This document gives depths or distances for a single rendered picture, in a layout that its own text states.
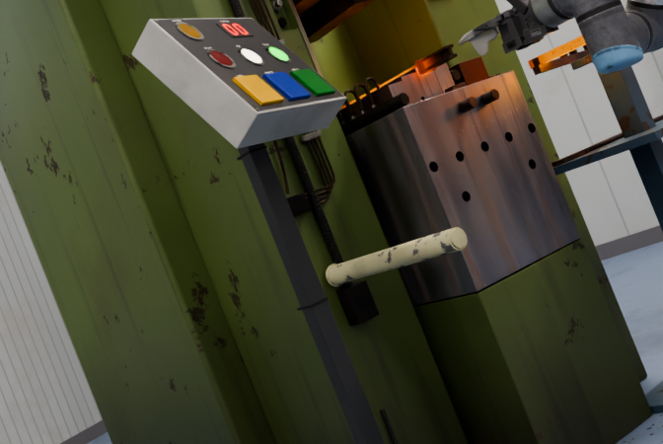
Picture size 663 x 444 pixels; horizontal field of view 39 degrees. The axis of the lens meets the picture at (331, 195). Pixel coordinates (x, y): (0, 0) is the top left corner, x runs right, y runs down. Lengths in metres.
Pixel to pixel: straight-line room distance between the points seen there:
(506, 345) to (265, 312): 0.58
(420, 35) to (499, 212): 0.61
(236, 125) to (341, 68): 1.13
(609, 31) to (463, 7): 0.83
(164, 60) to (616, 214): 3.63
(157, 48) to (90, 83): 0.80
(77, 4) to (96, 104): 0.26
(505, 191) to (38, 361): 4.26
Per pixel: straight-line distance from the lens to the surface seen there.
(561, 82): 5.03
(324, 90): 1.85
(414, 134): 2.11
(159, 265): 2.47
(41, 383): 6.05
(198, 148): 2.31
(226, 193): 2.26
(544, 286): 2.26
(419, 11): 2.57
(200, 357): 2.46
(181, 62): 1.70
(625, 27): 1.88
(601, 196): 5.05
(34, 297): 6.17
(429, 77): 2.27
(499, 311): 2.16
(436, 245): 1.80
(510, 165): 2.27
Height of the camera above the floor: 0.75
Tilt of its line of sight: 1 degrees up
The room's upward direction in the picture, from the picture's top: 22 degrees counter-clockwise
